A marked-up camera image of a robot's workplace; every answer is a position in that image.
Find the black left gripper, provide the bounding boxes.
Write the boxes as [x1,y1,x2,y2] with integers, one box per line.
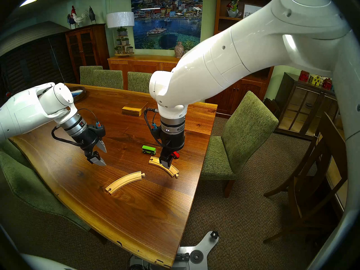
[75,127,107,166]

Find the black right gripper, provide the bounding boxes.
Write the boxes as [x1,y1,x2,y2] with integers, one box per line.
[159,134,185,169]

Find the curved wooden train track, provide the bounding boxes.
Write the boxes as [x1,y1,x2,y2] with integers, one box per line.
[105,172,145,195]
[149,156,179,178]

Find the flat wooden box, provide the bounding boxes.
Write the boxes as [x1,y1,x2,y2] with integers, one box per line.
[122,101,149,117]

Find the round tray with blue inlay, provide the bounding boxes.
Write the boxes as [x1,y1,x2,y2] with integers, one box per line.
[66,86,86,103]

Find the green upholstered dining chair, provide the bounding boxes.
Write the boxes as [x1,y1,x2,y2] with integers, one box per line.
[0,140,107,244]
[201,91,279,198]
[80,66,103,86]
[94,70,124,90]
[127,72,153,93]

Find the light wooden sideboard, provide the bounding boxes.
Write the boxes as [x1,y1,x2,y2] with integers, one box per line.
[108,55,180,90]

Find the tall wooden bookshelf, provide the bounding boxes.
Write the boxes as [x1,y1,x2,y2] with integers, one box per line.
[205,0,282,118]

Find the tiered wooden plant stand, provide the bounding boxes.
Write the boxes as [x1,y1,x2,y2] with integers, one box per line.
[114,26,135,57]

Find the dark glass-door cabinet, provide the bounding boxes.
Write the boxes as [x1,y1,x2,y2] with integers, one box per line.
[65,24,110,84]

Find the dark slatted window blinds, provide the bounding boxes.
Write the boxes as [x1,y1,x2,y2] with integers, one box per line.
[0,33,77,107]

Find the dark wooden chair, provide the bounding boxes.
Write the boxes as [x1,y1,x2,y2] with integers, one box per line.
[263,112,348,243]

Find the white lamp shade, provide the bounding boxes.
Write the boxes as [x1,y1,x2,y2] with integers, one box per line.
[106,12,135,28]

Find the white rooster figurine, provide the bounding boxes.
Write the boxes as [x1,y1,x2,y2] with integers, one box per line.
[72,11,90,27]

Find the blue and red rooster figurine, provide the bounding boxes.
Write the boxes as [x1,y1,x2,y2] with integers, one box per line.
[67,6,78,29]

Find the dark sideboard with glass doors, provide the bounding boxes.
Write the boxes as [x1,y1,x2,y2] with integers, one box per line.
[274,73,339,140]

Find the green frog figurine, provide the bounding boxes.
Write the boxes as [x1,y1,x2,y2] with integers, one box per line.
[226,0,242,18]

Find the framed text sign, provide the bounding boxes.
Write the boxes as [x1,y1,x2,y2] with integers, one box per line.
[242,3,263,19]

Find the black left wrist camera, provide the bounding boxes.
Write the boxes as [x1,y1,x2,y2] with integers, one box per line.
[89,123,106,138]

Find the black braided cable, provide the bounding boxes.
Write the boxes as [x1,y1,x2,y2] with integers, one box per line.
[51,125,85,147]
[144,108,163,147]

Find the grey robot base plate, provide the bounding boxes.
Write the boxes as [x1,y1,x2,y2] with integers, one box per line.
[173,231,220,270]

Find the harbour town wall picture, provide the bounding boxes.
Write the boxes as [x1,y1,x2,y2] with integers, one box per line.
[131,0,203,50]

